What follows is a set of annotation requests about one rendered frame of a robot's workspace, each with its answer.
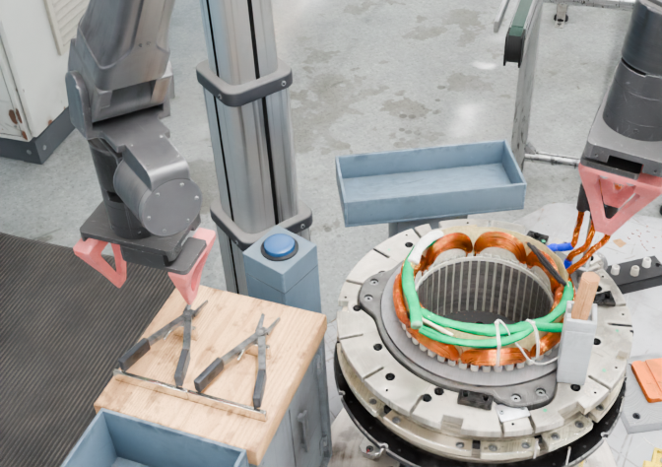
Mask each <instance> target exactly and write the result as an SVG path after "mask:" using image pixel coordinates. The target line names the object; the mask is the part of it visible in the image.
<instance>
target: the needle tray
mask: <svg viewBox="0 0 662 467"><path fill-rule="evenodd" d="M335 164H336V181H337V186H338V192H339V197H340V202H341V208H342V213H343V219H344V224H345V228H349V227H359V226H368V225H378V224H388V238H391V237H392V236H394V235H396V234H399V233H402V232H404V231H407V230H410V229H412V230H413V231H414V232H415V228H416V227H419V226H423V225H427V224H429V225H430V228H431V229H432V230H435V229H439V227H438V223H439V222H442V221H450V220H462V219H468V215H474V214H484V213H493V212H503V211H512V210H522V209H524V203H525V195H526V186H527V183H526V181H525V179H524V177H523V174H522V172H521V170H520V168H519V166H518V163H517V161H516V159H515V157H514V156H513V153H512V151H511V149H510V147H509V145H508V142H507V140H506V139H504V140H503V139H502V140H492V141H482V142H472V143H462V144H452V145H442V146H432V147H421V148H412V149H402V150H392V151H382V152H372V153H361V154H351V155H342V156H335Z"/></svg>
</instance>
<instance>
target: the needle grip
mask: <svg viewBox="0 0 662 467"><path fill-rule="evenodd" d="M599 281H600V278H599V276H598V275H597V274H595V273H594V272H584V273H583V274H582V277H581V281H580V284H579V288H578V291H577V294H576V298H575V301H574V305H573V308H572V311H571V318H572V319H580V320H587V319H588V316H589V312H590V309H591V306H592V303H593V301H594V297H595V294H596V291H597V288H598V285H599Z"/></svg>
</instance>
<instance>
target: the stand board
mask: <svg viewBox="0 0 662 467"><path fill-rule="evenodd" d="M205 300H208V303H207V304H206V306H205V307H204V308H203V309H202V310H201V311H200V313H199V314H198V315H197V316H196V317H194V319H193V320H192V326H195V327H196V328H197V332H198V337H199V339H198V340H197V341H194V340H191V351H190V357H191V360H190V363H189V367H188V370H187V374H186V377H185V379H184V382H183V385H182V386H179V387H183V388H187V389H188V390H189V389H190V390H194V391H197V390H195V386H194V382H193V380H194V379H195V378H196V377H197V376H198V375H199V374H200V373H201V372H202V371H203V370H204V369H205V368H206V367H207V366H208V365H209V364H210V363H211V362H212V361H213V360H214V359H215V358H217V357H221V356H223V355H224V354H226V353H227V352H228V351H230V350H231V349H233V348H234V347H235V346H237V345H238V344H240V343H241V342H242V341H244V340H245V339H246V338H248V337H249V336H251V335H252V334H253V333H255V329H256V326H257V324H258V321H259V319H260V316H261V314H262V313H264V314H265V317H264V322H263V326H264V327H266V328H268V327H269V326H270V325H271V324H272V323H273V322H274V321H275V320H276V319H277V318H278V317H280V318H281V320H280V321H279V323H278V324H277V325H276V327H275V328H274V329H273V331H272V332H271V333H270V335H269V336H268V335H267V337H266V345H269V346H270V347H271V355H272V358H271V360H267V359H266V373H267V380H266V386H265V391H264V396H263V400H262V405H261V408H258V409H262V410H265V411H267V417H268V420H267V422H266V423H265V422H262V421H258V420H254V419H251V418H247V417H244V416H241V415H238V414H234V413H230V412H227V411H223V410H220V409H216V408H213V407H209V406H206V405H202V404H198V403H195V402H191V401H189V399H188V400H184V399H181V398H177V397H173V396H170V395H166V394H163V393H160V392H157V391H153V390H150V389H146V388H142V387H139V386H135V385H132V384H128V383H125V382H121V381H117V380H115V378H114V376H113V378H112V379H111V381H110V382H109V384H108V385H107V386H106V388H105V389H104V391H103V392H102V393H101V395H100V396H99V398H98V400H97V401H96V402H95V404H94V406H95V409H96V412H97V413H98V412H99V410H100V409H101V408H104V409H107V410H111V411H114V412H118V413H121V414H124V415H128V416H131V417H135V418H138V419H142V420H145V421H148V422H152V423H155V424H159V425H162V426H166V427H169V428H172V429H176V430H179V431H183V432H186V433H189V434H195V435H199V436H202V437H205V438H208V439H211V440H215V441H218V442H222V443H225V444H228V445H232V446H235V447H239V448H242V449H246V453H247V459H248V463H250V464H254V465H259V464H260V462H261V460H262V458H263V456H264V454H265V452H266V450H267V448H268V446H269V444H270V442H271V440H272V438H273V436H274V434H275V432H276V430H277V428H278V426H279V424H280V423H281V421H282V419H283V417H284V415H285V413H286V411H287V409H288V407H289V405H290V403H291V401H292V399H293V397H294V395H295V393H296V391H297V389H298V386H299V384H300V382H301V380H302V378H303V376H304V374H305V372H306V370H307V368H308V366H309V364H310V362H311V360H312V358H313V356H314V354H315V352H316V350H317V348H318V346H319V344H320V342H321V340H322V338H323V336H324V334H325V332H326V330H327V317H326V315H325V314H321V313H317V312H312V311H308V310H304V309H300V308H296V307H291V306H287V305H283V304H279V303H274V302H270V301H266V300H260V299H255V298H251V297H247V296H243V295H238V294H234V293H230V292H226V291H222V290H217V289H213V288H209V287H205V286H201V285H199V288H198V293H197V297H196V299H195V300H194V302H193V303H192V305H191V307H190V308H192V309H194V310H195V309H196V308H197V307H198V306H199V305H200V304H202V303H203V302H204V301H205ZM186 304H187V302H186V301H185V300H184V298H183V297H182V295H181V294H180V292H179V291H178V289H177V288H175V290H174V291H173V292H172V294H171V295H170V297H169V298H168V299H167V301H166V302H165V304H164V306H163V307H162V308H161V310H160V311H159V313H158V314H157V315H156V317H155V318H154V320H153V321H152V323H151V324H150V325H149V327H148V328H147V330H146V331H145V332H144V334H143V335H142V337H141V338H140V340H141V339H142V338H148V337H149V336H151V335H152V334H154V333H155V332H157V331H158V330H160V329H161V328H163V327H164V326H166V325H167V324H169V323H170V322H172V321H173V320H175V319H176V318H177V317H178V316H180V315H181V314H182V313H183V312H182V311H183V310H184V308H185V306H186ZM140 340H139V341H140ZM139 341H138V342H139ZM138 342H137V343H138ZM182 345H183V337H179V336H175V335H173V332H170V333H169V334H168V336H167V337H166V339H165V340H163V339H161V340H160V341H158V342H157V343H155V344H154V345H152V346H150V347H151V350H150V351H149V352H147V353H146V354H145V355H144V356H143V357H142V358H141V359H140V360H139V361H137V362H136V363H135V364H134V365H133V366H132V367H131V368H130V369H128V370H126V372H130V373H133V374H137V375H141V376H144V377H148V378H151V379H154V380H158V381H161V382H165V383H169V384H172V385H175V381H174V373H175V370H176V366H177V363H178V359H179V356H180V353H181V350H182ZM236 358H237V357H236ZM236 358H235V359H233V360H232V361H231V362H229V363H228V364H226V365H225V369H224V370H223V371H222V372H221V373H220V374H219V375H218V376H217V377H216V378H215V379H214V380H213V381H212V382H211V383H210V384H209V385H208V386H207V387H206V388H205V389H204V390H203V391H201V393H205V394H208V395H212V396H216V397H219V398H223V399H227V400H230V401H233V402H236V403H240V404H244V405H247V406H251V407H253V400H252V396H253V391H254V386H255V381H256V376H257V371H258V357H255V356H252V355H248V354H246V353H245V351H244V352H243V354H242V355H241V357H240V359H239V360H237V359H236Z"/></svg>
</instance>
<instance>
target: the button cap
mask: <svg viewBox="0 0 662 467"><path fill-rule="evenodd" d="M264 250H265V252H266V253H267V254H268V255H270V256H274V257H282V256H286V255H288V254H290V253H292V252H293V251H294V250H295V241H294V239H293V238H292V237H291V236H290V235H288V234H285V233H275V234H272V235H270V236H269V237H267V238H266V239H265V241H264Z"/></svg>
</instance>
